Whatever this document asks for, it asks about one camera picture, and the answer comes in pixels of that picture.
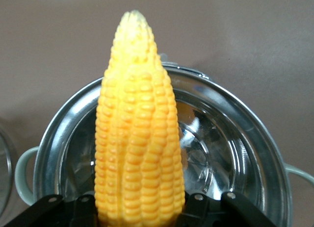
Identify glass lid metal rim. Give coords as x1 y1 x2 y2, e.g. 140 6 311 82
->
0 124 13 213

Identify yellow toy corn cob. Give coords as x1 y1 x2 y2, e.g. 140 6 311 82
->
94 10 186 227

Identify steel steamer pot grey handles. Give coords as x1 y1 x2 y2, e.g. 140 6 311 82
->
15 53 314 227

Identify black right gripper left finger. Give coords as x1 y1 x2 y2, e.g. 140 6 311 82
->
0 194 99 227

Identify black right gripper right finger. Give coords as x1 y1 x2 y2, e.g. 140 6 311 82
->
176 191 277 227

